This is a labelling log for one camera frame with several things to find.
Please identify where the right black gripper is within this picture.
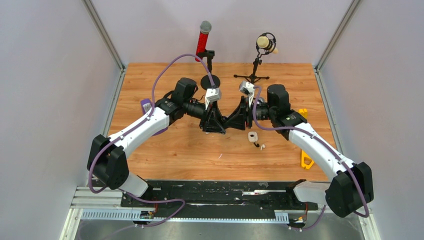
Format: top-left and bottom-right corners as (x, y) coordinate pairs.
(224, 96), (276, 130)

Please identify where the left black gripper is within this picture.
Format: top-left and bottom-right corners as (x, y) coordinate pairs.
(183, 99), (226, 136)

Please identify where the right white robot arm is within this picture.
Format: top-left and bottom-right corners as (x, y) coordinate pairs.
(239, 81), (374, 218)

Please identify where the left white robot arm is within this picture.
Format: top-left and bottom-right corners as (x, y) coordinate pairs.
(87, 78), (222, 207)

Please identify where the white earbud charging case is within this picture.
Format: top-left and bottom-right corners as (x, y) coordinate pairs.
(247, 131), (259, 143)

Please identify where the black tripod mic stand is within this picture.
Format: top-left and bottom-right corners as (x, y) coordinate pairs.
(233, 53), (270, 84)

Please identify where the yellow stacking toy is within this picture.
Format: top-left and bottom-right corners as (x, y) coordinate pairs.
(298, 108), (309, 119)

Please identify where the purple metronome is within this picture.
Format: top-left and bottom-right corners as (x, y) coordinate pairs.
(140, 98), (168, 136)

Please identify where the yellow plastic triangle toy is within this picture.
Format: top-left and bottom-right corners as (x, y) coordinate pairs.
(300, 150), (315, 170)

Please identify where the beige condenser microphone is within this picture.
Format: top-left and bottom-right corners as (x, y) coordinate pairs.
(256, 32), (279, 56)

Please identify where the red glitter microphone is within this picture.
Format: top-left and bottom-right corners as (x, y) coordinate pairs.
(195, 20), (212, 59)

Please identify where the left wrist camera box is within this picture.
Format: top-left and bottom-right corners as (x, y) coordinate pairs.
(205, 87), (222, 110)

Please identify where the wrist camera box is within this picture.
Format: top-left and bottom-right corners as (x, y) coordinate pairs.
(239, 80), (255, 108)
(205, 87), (222, 110)

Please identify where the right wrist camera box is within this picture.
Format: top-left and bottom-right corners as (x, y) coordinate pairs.
(239, 80), (255, 108)

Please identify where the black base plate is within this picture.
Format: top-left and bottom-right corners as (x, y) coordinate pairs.
(117, 180), (322, 221)

